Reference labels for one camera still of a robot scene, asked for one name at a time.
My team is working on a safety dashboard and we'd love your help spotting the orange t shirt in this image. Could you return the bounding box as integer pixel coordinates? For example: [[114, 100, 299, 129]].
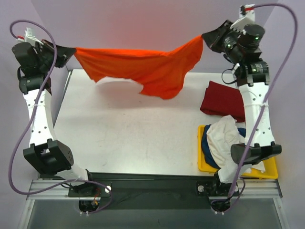
[[74, 36, 203, 100]]

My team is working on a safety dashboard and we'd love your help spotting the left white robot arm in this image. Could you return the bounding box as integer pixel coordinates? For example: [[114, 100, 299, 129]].
[[12, 40, 96, 197]]

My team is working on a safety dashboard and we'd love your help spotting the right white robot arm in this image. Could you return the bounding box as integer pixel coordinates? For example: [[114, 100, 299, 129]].
[[202, 20, 282, 195]]

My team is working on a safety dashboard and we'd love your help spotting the dark red folded t shirt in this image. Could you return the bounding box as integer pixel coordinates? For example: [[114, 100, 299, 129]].
[[200, 81, 245, 123]]

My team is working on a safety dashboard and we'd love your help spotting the white t shirt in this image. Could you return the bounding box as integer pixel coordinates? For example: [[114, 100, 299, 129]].
[[205, 114, 266, 176]]

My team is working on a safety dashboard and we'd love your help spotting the navy blue t shirt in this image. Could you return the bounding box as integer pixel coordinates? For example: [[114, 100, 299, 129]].
[[201, 125, 237, 169]]

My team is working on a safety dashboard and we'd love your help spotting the yellow plastic tray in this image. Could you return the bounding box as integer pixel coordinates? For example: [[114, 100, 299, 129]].
[[197, 125, 278, 179]]

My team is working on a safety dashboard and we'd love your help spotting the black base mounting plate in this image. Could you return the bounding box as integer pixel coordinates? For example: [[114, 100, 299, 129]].
[[68, 171, 236, 210]]

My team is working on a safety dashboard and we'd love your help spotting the aluminium frame rail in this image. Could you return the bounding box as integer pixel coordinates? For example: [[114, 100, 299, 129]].
[[26, 180, 283, 201]]

